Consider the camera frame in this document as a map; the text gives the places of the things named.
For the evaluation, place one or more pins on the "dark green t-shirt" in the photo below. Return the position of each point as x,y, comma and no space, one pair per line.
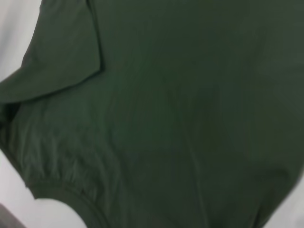
166,107

